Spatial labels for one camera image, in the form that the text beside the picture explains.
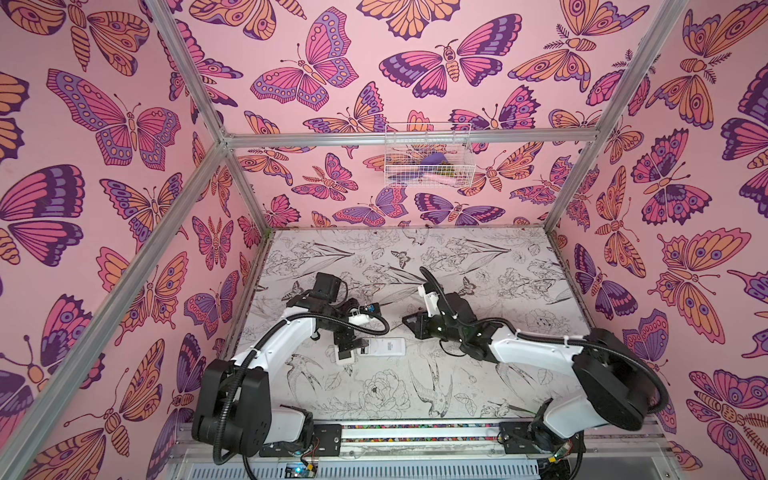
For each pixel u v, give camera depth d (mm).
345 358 856
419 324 730
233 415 413
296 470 724
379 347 880
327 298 688
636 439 744
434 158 961
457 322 643
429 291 768
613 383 438
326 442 734
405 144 956
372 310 730
